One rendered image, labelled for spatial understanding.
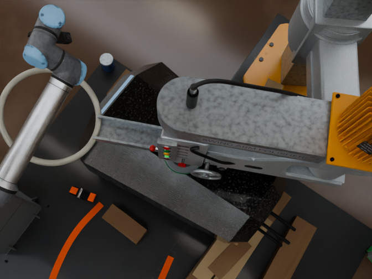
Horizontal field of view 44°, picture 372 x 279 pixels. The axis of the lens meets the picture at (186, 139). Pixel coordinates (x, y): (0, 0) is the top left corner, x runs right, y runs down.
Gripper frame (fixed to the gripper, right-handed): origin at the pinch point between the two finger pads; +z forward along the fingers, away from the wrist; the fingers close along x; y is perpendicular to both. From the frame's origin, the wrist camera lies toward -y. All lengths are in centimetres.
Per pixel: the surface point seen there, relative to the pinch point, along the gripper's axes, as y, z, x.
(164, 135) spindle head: -30, -26, 51
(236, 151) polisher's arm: -61, -24, 66
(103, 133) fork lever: -23, 29, 38
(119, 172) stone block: -37, 67, 58
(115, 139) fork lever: -27, 27, 43
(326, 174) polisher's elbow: -94, -37, 87
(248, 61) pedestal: -125, 34, 17
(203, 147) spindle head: -43, -29, 60
